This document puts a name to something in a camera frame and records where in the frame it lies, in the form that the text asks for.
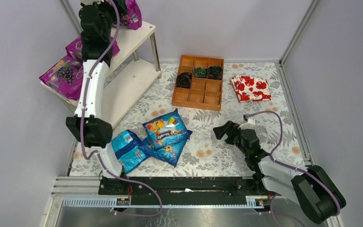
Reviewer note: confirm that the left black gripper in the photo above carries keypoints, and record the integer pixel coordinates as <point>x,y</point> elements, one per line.
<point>116,4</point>

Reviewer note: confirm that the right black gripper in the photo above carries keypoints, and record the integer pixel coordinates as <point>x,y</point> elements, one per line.
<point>231,135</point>

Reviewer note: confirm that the purple grape candy bag front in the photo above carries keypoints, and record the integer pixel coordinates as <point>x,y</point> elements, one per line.
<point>74,49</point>

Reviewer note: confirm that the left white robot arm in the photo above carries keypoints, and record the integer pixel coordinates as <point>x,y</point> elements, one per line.
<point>100,23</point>

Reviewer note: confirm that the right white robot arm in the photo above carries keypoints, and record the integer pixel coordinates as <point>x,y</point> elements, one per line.
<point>309,187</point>

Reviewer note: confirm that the blue fruit candy bag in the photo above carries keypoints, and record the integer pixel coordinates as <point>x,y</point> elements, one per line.
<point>165,130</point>

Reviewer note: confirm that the blue candy bag underneath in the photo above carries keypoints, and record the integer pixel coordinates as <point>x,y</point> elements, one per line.
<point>169,154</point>

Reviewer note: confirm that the white two-tier shelf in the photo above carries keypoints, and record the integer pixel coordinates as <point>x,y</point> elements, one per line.
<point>132,82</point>

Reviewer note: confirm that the purple grape candy bag stack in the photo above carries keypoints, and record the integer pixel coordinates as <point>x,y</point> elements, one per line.
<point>65,77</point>

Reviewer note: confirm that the red floral folded cloth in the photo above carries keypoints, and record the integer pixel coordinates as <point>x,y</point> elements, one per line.
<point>248,88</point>

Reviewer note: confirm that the floral table mat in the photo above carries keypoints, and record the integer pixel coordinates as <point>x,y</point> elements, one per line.
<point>203,155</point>

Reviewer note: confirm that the black rolled item right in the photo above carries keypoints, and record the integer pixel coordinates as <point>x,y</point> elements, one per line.
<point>215,72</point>

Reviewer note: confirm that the black rolled item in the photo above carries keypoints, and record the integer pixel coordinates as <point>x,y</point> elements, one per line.
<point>184,80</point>
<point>215,72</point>

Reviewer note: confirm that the dark green rolled item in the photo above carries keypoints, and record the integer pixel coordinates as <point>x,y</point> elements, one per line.
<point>200,72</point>

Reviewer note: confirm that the black rolled item left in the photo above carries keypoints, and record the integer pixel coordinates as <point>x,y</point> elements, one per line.
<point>184,80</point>

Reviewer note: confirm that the teal blue snack bag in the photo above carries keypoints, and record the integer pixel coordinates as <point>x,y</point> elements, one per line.
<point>129,150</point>

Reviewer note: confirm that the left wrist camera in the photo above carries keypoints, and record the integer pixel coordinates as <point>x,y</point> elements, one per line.
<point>90,2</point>

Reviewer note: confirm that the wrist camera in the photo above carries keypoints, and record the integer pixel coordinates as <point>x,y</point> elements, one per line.
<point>90,2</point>
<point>249,122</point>

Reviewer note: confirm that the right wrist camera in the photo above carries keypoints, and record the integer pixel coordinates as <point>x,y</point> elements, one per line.
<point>249,122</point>

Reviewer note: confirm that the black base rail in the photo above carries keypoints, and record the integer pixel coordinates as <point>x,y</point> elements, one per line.
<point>184,191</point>

